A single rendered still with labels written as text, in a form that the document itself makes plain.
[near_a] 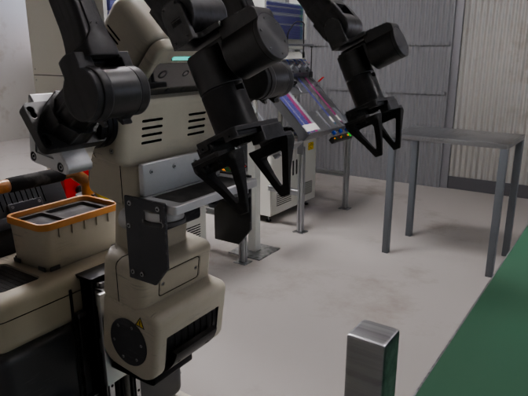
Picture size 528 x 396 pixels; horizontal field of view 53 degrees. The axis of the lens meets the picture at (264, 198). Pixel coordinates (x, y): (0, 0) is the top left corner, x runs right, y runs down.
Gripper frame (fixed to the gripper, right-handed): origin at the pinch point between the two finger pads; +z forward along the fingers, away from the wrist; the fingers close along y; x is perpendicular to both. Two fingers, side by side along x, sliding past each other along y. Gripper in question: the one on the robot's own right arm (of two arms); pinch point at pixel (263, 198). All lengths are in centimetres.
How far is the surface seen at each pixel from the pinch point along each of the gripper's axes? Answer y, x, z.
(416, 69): 462, 114, -55
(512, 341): 11.1, -19.4, 27.6
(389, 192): 264, 99, 30
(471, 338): 9.1, -15.4, 25.7
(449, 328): 186, 61, 95
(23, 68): 433, 651, -303
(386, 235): 264, 112, 57
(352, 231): 293, 150, 52
